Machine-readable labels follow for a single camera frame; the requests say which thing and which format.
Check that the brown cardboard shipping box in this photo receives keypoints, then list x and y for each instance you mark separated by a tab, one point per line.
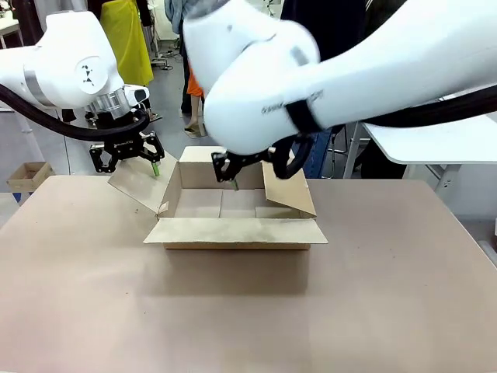
233	229

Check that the small open cardboard box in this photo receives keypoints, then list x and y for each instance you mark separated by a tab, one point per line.
29	175

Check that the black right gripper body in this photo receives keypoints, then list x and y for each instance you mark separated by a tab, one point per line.
252	158

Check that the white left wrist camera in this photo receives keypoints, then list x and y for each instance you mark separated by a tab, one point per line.
136	95

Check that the person in dark navy shirt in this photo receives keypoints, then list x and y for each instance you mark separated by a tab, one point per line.
334	27

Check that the person in orange clothes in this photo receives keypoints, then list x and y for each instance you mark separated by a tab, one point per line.
193	87

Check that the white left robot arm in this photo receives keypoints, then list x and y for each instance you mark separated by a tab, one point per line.
58	58

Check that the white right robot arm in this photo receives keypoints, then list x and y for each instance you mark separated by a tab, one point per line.
349	58

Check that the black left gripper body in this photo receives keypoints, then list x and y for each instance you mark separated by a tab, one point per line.
120	145

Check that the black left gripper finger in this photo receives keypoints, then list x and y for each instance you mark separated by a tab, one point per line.
101	159
155	151

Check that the person in yellow apron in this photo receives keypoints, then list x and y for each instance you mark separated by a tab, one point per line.
128	39

